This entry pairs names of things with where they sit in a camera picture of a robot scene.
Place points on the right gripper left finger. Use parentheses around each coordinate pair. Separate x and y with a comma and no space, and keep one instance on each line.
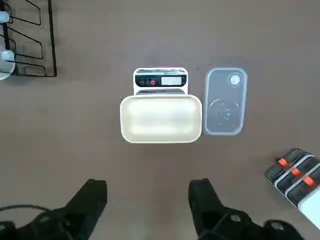
(87,200)

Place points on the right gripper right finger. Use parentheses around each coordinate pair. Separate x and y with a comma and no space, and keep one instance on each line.
(202,200)

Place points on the white digital kitchen scale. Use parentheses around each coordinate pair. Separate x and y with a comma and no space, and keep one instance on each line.
(172,80)

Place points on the cream plastic container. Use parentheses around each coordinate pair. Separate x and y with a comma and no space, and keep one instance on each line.
(160,117)

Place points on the clear plastic container lid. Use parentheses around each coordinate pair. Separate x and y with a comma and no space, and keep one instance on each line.
(225,100)

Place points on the white cup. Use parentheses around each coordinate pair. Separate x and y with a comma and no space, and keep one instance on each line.
(5,71)

